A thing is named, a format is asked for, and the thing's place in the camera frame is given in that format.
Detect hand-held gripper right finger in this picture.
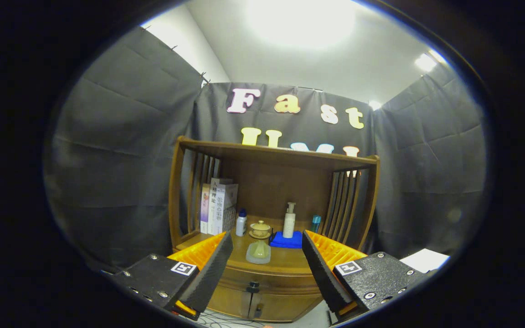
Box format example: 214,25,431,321
301,230,438,324

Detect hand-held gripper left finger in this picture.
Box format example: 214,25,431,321
108,231,234,321

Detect clear yellowish glass cup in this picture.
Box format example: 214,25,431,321
246,240,272,265

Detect wooden cabinet door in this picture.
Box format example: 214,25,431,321
208,285,252,318
251,292,322,323

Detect wooden countertop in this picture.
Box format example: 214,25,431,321
176,216,336,274

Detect wooden cabinet with slatted sides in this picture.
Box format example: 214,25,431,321
168,135,381,323

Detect white drawer unit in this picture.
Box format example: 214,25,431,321
399,248,451,274

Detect blue cloth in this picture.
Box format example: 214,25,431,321
270,231,304,249

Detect cream pump bottle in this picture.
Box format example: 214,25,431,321
283,202,297,239

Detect purple-spined book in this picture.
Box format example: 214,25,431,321
200,183,211,234

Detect yellow lidded teacup with saucer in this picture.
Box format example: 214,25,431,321
249,220,272,240

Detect plain white book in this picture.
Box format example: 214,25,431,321
207,178,233,235

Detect large round ceiling light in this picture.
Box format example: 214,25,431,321
247,0,356,48

